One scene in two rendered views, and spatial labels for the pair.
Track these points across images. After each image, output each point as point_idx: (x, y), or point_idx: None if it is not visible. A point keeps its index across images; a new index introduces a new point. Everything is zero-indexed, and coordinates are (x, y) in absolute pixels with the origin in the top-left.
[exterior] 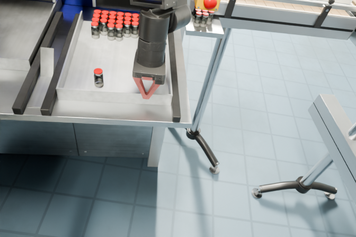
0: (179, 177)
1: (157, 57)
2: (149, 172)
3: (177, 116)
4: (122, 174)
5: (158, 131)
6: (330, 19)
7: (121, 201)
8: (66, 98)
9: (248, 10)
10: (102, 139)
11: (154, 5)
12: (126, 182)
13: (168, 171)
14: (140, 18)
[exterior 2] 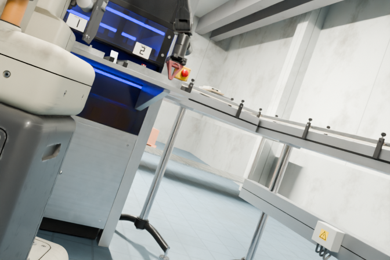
0: (132, 256)
1: (183, 53)
2: (101, 249)
3: (187, 87)
4: (73, 245)
5: (124, 188)
6: (244, 114)
7: (78, 259)
8: (129, 68)
9: (198, 96)
10: (69, 190)
11: (186, 31)
12: (80, 251)
13: (119, 251)
14: (179, 35)
